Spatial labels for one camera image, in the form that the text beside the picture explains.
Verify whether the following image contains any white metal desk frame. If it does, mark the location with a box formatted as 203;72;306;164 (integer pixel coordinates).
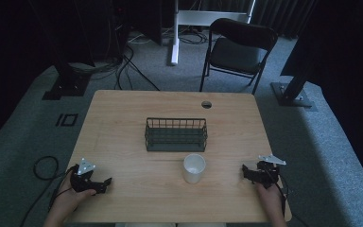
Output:
169;0;257;66

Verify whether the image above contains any dark green wire basket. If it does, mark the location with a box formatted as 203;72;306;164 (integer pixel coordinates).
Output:
144;116;209;153

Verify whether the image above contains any black metal stand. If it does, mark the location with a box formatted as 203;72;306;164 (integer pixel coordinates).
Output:
269;60;318;112
41;46;96;101

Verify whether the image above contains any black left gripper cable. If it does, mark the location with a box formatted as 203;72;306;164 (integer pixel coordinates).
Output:
19;165;77;227

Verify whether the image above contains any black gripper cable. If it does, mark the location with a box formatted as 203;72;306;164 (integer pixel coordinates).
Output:
273;166;291;219
19;165;77;227

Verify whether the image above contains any person's right hand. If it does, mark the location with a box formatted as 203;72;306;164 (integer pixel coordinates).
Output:
255;183;285;213

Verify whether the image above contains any bundle of black floor cables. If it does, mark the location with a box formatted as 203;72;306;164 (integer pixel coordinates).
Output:
69;27;162;93

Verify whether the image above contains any dark curtain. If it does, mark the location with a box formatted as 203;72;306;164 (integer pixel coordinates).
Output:
251;0;320;40

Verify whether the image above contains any black looped floor cable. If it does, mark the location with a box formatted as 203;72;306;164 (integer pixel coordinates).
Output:
32;155;61;182

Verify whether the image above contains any black folding chair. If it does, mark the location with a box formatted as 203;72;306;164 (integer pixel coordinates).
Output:
199;17;279;96

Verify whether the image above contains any white cup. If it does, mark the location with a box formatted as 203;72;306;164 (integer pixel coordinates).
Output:
182;152;207;184

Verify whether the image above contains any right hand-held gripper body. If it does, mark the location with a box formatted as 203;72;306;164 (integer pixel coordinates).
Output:
252;153;287;190

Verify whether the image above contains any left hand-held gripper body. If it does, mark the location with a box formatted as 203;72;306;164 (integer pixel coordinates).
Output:
69;157;106;194

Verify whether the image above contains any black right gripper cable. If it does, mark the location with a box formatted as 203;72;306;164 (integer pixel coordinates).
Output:
273;166;291;219

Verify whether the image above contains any person's left hand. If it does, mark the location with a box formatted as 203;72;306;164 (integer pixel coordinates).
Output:
50;171;97;218

